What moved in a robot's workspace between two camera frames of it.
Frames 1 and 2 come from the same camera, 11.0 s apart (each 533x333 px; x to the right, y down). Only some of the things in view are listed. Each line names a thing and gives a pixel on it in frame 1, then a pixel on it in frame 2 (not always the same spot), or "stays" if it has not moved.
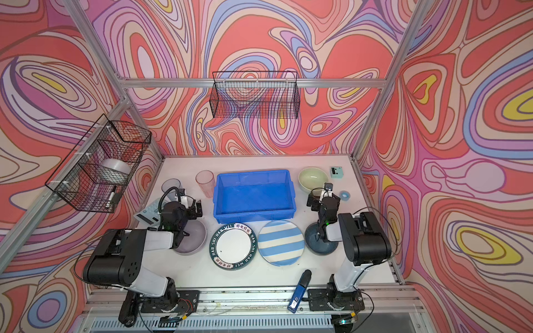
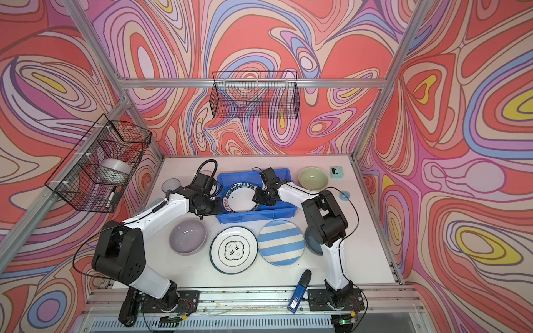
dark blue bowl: x=315 y=243 stays
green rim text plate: x=233 y=246 to x=238 y=198
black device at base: x=129 y=310 stays
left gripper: x=192 y=215 to x=218 y=208
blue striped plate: x=281 y=243 stays
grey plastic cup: x=173 y=193 stays
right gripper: x=314 y=200 to x=257 y=197
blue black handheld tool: x=300 y=292 stays
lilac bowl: x=194 y=241 stays
